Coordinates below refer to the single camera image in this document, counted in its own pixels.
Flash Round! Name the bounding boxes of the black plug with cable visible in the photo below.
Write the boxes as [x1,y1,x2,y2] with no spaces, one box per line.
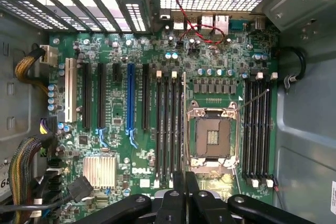
[0,175,95,213]

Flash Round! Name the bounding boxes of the red black twisted wire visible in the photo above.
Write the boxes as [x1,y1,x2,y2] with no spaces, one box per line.
[163,0,227,46]

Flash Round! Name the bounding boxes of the silver open PC case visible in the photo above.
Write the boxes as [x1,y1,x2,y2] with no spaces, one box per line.
[0,0,336,224]

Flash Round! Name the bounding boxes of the thin black red wire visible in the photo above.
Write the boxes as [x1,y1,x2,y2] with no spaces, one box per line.
[271,176,284,210]

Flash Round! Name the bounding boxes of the thick black looped cable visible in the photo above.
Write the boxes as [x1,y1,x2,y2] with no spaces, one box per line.
[272,46,307,90]

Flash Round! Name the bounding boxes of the black RAM slot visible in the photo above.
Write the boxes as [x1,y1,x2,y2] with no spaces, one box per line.
[249,71,264,188]
[162,73,170,184]
[242,73,250,183]
[176,73,184,175]
[153,70,163,188]
[256,73,264,187]
[263,71,278,188]
[168,70,178,188]

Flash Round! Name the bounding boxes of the blue expansion slot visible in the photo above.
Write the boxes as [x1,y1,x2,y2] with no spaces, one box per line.
[125,62,139,149]

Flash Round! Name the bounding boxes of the white expansion slot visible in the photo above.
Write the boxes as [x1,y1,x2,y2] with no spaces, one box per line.
[65,57,78,123]

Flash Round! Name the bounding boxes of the short black expansion slot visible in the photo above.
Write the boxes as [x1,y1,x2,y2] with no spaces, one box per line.
[112,63,122,83]

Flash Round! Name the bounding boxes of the thin metal locking lever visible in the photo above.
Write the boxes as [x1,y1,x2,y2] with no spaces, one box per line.
[237,88,270,111]
[232,167,243,197]

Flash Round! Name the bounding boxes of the silver socket cover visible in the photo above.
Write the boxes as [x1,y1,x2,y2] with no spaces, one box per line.
[190,155,239,180]

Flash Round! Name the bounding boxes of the green Dell motherboard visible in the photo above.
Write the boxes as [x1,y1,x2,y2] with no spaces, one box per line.
[48,23,279,224]

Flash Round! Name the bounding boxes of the CPU socket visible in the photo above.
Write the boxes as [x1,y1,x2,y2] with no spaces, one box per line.
[186,100,241,175]

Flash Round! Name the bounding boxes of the silver finned heat sink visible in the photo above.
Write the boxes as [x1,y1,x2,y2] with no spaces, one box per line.
[82,155,117,189]

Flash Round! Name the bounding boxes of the thin braided yellow black wires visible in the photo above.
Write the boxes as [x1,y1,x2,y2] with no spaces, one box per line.
[14,45,59,90]

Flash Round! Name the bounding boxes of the thick braided yellow black wires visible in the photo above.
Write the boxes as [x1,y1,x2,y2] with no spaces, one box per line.
[7,115,60,224]

